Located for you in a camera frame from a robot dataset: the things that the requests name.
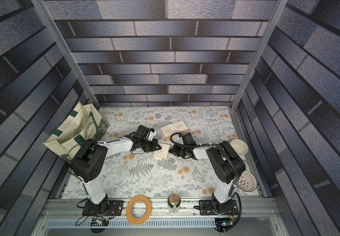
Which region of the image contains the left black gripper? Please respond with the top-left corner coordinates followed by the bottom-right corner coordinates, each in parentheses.
top-left (141, 139), bottom-right (164, 152)

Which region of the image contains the cream drawer jewelry box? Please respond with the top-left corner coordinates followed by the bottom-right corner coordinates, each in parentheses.
top-left (153, 143), bottom-right (171, 159)

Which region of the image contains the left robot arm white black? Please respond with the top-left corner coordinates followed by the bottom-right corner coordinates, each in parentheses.
top-left (70, 125), bottom-right (161, 208)

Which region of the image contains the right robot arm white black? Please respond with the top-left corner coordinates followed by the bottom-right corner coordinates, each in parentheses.
top-left (170, 132), bottom-right (246, 206)

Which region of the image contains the cream jewelry box right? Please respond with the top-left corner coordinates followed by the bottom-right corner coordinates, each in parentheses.
top-left (172, 121), bottom-right (189, 133)

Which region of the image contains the cream jewelry box middle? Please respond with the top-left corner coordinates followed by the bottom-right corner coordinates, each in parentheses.
top-left (160, 124), bottom-right (176, 140)

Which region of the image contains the green drink can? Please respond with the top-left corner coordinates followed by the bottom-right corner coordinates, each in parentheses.
top-left (168, 193), bottom-right (181, 213)

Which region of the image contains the cream ceramic bowl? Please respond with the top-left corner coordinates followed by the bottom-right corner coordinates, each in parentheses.
top-left (230, 139), bottom-right (249, 156)

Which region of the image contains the cream green tote bag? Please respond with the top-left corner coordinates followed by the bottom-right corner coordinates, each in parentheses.
top-left (44, 102), bottom-right (110, 163)

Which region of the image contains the orange tape roll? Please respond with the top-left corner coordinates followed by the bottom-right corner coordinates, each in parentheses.
top-left (125, 195), bottom-right (152, 225)

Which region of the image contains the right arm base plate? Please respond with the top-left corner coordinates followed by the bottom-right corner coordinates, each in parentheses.
top-left (194, 200), bottom-right (239, 215)

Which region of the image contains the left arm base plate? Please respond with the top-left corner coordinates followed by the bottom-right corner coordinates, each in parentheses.
top-left (82, 199), bottom-right (124, 217)

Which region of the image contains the black corrugated cable conduit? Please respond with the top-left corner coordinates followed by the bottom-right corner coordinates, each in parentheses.
top-left (169, 132), bottom-right (243, 231)

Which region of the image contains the perforated metal cable tray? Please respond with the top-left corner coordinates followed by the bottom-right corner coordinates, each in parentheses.
top-left (47, 218), bottom-right (216, 229)

